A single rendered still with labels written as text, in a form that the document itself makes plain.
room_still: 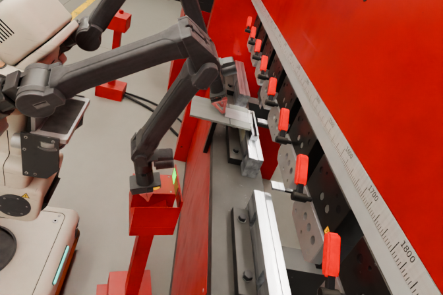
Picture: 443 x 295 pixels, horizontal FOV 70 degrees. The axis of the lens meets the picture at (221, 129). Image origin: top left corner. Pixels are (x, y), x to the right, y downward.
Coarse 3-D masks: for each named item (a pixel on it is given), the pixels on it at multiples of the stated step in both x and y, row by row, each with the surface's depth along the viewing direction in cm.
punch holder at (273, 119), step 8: (288, 80) 94; (288, 88) 92; (280, 96) 98; (288, 96) 91; (296, 96) 85; (280, 104) 96; (288, 104) 89; (296, 104) 86; (272, 112) 101; (296, 112) 87; (272, 120) 99; (272, 128) 97; (288, 128) 90; (272, 136) 95; (280, 144) 94
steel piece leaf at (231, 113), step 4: (228, 108) 142; (228, 112) 139; (232, 112) 140; (236, 112) 141; (240, 112) 142; (244, 112) 143; (224, 116) 135; (228, 116) 136; (232, 116) 137; (236, 116) 138; (240, 116) 139; (244, 116) 140; (240, 120) 136; (244, 120) 137
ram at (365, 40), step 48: (288, 0) 115; (336, 0) 75; (384, 0) 56; (432, 0) 44; (336, 48) 69; (384, 48) 52; (432, 48) 42; (336, 96) 64; (384, 96) 50; (432, 96) 40; (384, 144) 47; (432, 144) 39; (384, 192) 45; (432, 192) 37; (432, 240) 36
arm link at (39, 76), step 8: (16, 72) 70; (24, 72) 70; (32, 72) 70; (40, 72) 70; (48, 72) 71; (8, 80) 69; (16, 80) 68; (24, 80) 68; (32, 80) 68; (40, 80) 69; (48, 80) 70; (8, 88) 67; (16, 88) 67; (8, 96) 69
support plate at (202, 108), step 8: (192, 104) 136; (200, 104) 138; (208, 104) 140; (192, 112) 131; (200, 112) 133; (208, 112) 134; (216, 112) 136; (208, 120) 130; (216, 120) 131; (224, 120) 133; (232, 120) 135; (248, 128) 133
